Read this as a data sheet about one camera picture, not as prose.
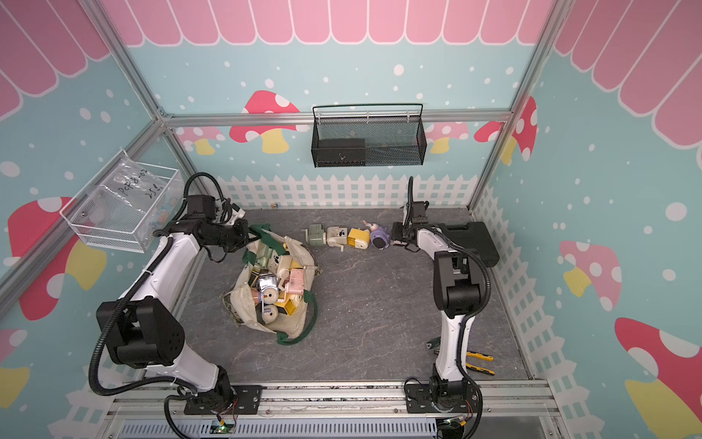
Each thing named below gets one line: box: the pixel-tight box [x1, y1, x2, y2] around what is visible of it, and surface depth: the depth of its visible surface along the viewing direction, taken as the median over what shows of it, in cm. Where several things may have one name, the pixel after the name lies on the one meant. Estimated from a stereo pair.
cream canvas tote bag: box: [223, 224, 321, 345], surface depth 83 cm
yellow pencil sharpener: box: [347, 227, 371, 250], surface depth 108 cm
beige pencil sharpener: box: [326, 225, 349, 253], surface depth 108 cm
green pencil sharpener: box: [300, 224, 327, 247], surface depth 108 cm
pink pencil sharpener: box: [285, 267, 305, 295], surface depth 87 cm
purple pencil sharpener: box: [361, 219, 391, 251], surface depth 106 cm
